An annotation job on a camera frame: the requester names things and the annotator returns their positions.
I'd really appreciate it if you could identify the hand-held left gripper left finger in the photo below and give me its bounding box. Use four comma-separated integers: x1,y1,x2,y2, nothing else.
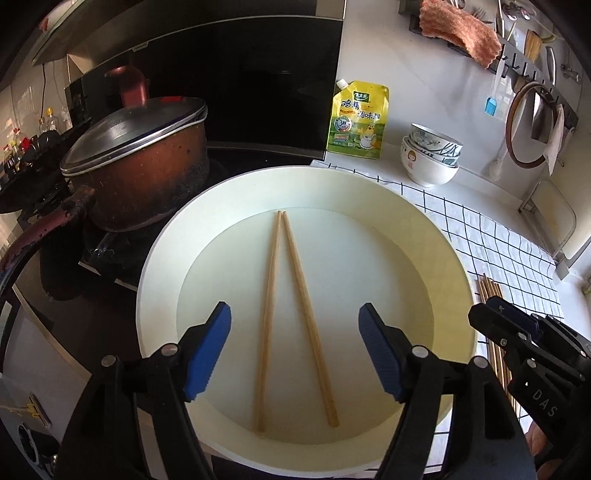
55,301,232,480

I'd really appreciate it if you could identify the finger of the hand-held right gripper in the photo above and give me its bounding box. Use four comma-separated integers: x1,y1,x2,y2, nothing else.
486,295,591,386
468,304,536,358

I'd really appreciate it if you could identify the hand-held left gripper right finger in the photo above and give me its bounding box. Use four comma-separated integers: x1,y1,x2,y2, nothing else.
358,302,532,480

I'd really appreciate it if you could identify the row of wooden chopsticks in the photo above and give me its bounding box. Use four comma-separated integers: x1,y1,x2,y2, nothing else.
477,274,514,407

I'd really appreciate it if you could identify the wooden chopstick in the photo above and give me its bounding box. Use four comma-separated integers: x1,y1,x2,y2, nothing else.
253,210,283,435
281,211,341,428

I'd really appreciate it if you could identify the white plastic basin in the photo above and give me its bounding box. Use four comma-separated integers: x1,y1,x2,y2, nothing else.
136,165,478,480

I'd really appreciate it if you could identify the person's right hand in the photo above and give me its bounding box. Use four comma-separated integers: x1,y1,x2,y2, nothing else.
526,422,555,462

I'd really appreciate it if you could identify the white checkered cloth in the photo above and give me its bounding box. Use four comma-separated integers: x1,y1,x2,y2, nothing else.
310,159,566,467

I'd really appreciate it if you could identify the white cutting board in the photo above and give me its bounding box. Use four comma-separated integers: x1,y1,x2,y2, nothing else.
526,180,578,259

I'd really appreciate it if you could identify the black gas stove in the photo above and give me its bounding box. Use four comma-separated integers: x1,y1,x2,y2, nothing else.
0,148,241,370

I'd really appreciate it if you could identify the white cartoon bowl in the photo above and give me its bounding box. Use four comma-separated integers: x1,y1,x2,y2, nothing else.
400,136,460,188

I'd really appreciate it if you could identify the white bottle brush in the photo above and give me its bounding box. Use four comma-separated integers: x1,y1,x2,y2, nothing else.
489,134,509,182

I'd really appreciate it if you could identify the brown rimmed round lid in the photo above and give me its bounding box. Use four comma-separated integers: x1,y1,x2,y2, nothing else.
505,80,561,168

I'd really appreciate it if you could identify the blue patterned bowl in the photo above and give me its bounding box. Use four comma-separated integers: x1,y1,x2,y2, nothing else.
404,138,462,168
410,123,464,158

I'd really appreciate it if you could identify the brown cooking pot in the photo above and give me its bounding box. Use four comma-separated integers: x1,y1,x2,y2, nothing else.
0,117,211,296

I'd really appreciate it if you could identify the white hanging rag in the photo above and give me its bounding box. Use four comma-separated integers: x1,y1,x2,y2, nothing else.
542,104,566,176

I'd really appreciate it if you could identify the blue silicone brush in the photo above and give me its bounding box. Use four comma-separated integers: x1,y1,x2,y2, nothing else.
485,69,502,116

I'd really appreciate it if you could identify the yellow seasoning pouch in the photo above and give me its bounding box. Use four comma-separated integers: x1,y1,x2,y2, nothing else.
326,78,390,161

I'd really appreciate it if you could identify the steel pot lid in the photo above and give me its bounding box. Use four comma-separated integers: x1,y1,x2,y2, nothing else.
60,65,208,177

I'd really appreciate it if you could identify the wooden spatula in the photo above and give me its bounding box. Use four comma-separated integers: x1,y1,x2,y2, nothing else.
524,30,543,63

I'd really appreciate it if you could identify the row of condiment bottles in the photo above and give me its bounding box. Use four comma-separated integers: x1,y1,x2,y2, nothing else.
0,107,75,176

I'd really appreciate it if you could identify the orange dish cloth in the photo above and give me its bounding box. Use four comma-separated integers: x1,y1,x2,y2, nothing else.
418,0,503,61

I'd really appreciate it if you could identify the metal wire rack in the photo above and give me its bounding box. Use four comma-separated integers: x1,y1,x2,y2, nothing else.
518,178,579,278

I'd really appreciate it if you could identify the grey wall rack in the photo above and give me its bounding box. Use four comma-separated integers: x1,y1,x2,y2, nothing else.
399,0,580,130

